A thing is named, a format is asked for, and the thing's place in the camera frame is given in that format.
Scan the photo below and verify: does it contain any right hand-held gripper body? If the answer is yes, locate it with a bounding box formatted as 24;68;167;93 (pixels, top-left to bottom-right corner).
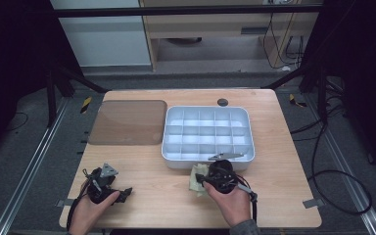
205;152;245;194

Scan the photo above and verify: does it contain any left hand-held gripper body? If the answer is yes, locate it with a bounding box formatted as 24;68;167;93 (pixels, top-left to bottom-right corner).
86;163;119;206

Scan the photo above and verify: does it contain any light green sock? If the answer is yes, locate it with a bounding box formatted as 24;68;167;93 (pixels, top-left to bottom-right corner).
188;163;211;198

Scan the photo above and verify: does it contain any white divided storage box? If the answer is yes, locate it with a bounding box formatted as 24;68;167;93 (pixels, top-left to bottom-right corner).
161;106;256;171

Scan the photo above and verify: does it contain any person's left hand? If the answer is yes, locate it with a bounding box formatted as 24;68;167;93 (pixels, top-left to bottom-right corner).
68;185;121;235

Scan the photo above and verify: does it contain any person's right hand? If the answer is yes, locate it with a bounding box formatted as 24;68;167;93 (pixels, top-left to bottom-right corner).
203;181;253;228

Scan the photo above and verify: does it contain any brown translucent box lid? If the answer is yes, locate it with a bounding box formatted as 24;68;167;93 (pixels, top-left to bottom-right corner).
87;99;168;147

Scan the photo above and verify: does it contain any yellow black striped tape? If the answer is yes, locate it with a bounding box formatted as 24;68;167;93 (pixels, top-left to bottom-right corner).
79;96;93;115
288;93;307;109

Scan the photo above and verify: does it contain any black metal stand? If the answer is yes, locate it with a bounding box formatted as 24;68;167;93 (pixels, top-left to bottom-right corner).
44;62;111;129
261;58;330;122

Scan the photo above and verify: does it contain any white cabinet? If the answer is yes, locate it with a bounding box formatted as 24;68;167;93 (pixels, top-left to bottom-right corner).
48;0;153;69

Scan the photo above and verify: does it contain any light wooden desk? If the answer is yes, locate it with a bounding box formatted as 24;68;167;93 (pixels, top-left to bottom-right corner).
139;0;321;71

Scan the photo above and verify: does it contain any dark curtain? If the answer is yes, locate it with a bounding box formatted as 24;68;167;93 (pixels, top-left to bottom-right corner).
302;0;376;182
0;0;83;165

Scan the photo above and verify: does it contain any black horizontal bar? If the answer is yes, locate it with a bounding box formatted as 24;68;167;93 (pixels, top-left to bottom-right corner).
50;5;323;19

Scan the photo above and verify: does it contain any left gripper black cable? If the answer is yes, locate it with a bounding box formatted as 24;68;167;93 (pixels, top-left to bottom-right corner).
66;168;96;231

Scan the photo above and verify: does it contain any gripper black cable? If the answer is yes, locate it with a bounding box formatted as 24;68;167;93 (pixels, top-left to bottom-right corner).
236;175;259;224
66;168;96;231

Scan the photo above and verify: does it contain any grey metal table bracket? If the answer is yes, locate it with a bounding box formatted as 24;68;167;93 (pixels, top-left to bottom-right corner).
302;198;326;210
56;198;78;209

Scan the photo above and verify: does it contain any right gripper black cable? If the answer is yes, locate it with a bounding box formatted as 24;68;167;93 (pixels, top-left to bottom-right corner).
236;175;259;224

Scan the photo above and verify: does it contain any metal floor rail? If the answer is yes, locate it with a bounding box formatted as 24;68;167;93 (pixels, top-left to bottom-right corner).
0;97;71;235
306;94;376;235

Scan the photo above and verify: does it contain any thin black floor cable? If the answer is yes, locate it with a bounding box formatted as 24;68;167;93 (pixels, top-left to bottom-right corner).
5;112;29;132

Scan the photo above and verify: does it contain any bundle of hanging black cables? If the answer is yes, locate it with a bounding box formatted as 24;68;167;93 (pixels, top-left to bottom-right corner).
261;13;306;71

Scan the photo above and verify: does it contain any long black floor cable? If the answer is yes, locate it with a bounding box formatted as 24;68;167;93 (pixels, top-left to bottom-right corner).
289;112;373;216

